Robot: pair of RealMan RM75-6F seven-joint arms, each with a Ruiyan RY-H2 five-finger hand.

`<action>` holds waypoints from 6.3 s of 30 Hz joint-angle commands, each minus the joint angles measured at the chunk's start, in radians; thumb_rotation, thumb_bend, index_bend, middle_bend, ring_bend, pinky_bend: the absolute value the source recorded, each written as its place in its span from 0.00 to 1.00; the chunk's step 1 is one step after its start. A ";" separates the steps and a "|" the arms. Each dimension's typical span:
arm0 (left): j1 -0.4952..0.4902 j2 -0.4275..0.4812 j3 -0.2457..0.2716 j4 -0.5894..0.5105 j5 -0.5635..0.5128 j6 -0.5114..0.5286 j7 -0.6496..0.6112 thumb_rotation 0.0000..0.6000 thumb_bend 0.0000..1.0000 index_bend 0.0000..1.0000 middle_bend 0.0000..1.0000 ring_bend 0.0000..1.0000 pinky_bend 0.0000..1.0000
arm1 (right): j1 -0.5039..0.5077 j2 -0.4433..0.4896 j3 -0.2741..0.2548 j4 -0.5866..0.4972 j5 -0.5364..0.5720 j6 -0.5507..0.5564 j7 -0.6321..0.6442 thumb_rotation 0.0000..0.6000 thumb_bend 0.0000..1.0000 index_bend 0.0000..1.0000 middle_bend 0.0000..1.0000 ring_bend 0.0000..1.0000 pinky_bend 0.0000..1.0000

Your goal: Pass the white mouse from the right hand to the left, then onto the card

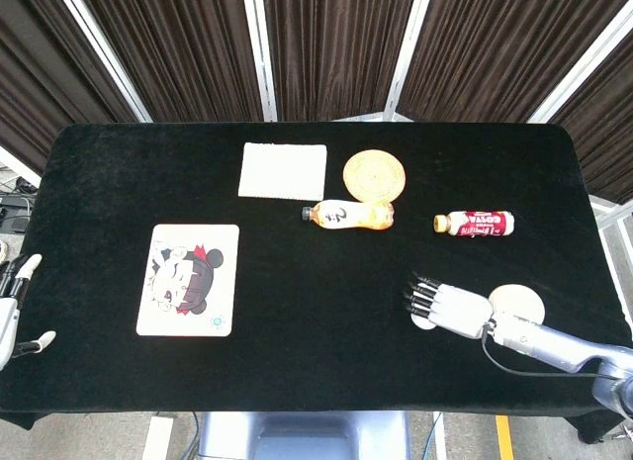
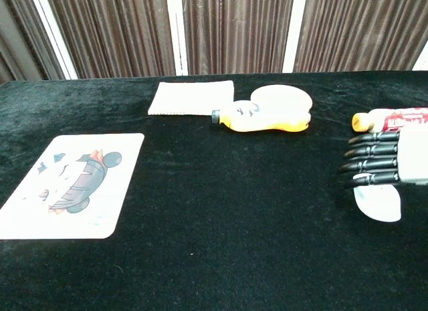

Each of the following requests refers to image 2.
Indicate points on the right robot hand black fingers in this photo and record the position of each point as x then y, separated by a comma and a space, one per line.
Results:
413, 157

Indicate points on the cartoon print mouse pad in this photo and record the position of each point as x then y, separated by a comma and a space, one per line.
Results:
100, 190

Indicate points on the red label drink bottle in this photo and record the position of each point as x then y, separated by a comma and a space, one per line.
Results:
398, 118

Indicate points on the brown pleated curtain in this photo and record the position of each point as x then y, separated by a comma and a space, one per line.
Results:
113, 30
361, 30
20, 40
237, 30

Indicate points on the round woven coaster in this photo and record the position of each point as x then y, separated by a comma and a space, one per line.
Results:
284, 97

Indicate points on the orange tea bottle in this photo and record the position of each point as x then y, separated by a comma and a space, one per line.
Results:
261, 118

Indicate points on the black velvet tablecloth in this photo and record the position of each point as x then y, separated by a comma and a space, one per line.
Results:
214, 224

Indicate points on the white frame post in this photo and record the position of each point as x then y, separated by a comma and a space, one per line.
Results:
422, 61
53, 33
294, 30
176, 33

